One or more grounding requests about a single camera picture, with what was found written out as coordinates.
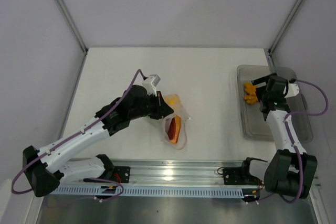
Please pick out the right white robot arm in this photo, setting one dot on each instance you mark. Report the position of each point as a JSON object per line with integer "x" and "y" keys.
{"x": 291, "y": 171}

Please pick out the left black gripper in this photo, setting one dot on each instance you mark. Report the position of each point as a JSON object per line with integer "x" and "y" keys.
{"x": 161, "y": 108}

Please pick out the right corner frame post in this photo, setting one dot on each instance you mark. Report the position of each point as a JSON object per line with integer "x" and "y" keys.
{"x": 286, "y": 25}

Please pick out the red toy meat slice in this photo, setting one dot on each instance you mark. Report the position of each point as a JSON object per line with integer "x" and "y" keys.
{"x": 173, "y": 128}

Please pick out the clear plastic food tray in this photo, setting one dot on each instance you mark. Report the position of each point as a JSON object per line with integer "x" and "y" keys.
{"x": 253, "y": 125}

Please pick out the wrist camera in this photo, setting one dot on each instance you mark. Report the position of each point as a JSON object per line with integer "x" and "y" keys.
{"x": 150, "y": 83}
{"x": 292, "y": 89}

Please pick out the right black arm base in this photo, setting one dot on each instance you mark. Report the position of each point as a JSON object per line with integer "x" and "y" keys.
{"x": 236, "y": 175}

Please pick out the clear zip top bag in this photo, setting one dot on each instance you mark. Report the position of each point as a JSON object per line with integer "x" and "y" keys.
{"x": 182, "y": 113}

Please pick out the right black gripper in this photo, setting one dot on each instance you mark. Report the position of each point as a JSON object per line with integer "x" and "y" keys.
{"x": 260, "y": 81}

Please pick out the corner frame post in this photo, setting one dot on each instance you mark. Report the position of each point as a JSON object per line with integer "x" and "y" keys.
{"x": 71, "y": 24}
{"x": 286, "y": 25}

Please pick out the aluminium rail frame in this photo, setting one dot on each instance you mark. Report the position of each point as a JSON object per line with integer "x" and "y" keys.
{"x": 143, "y": 173}

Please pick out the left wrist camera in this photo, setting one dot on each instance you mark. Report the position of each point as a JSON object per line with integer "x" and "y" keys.
{"x": 150, "y": 83}

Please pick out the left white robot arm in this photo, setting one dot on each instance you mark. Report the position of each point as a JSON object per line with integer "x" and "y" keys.
{"x": 50, "y": 166}

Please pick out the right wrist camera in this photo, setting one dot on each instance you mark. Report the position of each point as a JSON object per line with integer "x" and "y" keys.
{"x": 292, "y": 89}

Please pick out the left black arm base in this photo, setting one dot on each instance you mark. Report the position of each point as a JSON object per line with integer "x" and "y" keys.
{"x": 120, "y": 174}

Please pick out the left corner frame post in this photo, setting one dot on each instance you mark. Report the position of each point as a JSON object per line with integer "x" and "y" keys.
{"x": 71, "y": 24}

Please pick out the slotted cable duct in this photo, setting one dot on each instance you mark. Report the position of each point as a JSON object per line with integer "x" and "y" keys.
{"x": 150, "y": 191}

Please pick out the orange toy food piece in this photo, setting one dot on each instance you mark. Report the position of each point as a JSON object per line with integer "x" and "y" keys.
{"x": 250, "y": 96}

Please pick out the yellow toy mango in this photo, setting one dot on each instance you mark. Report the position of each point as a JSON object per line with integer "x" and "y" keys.
{"x": 172, "y": 100}

